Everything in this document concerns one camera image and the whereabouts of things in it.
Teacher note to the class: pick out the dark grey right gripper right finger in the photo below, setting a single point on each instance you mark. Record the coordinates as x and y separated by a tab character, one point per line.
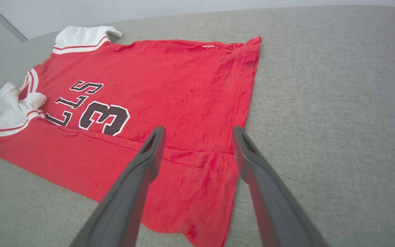
269	199

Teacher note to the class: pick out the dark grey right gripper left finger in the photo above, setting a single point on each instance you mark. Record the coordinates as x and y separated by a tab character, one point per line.
129	192

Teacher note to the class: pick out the red Bulls jersey white sleeves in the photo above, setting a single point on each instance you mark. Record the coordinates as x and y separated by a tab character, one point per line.
170	85

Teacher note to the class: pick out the grey fabric sofa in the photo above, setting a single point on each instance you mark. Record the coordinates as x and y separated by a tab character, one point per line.
321	120

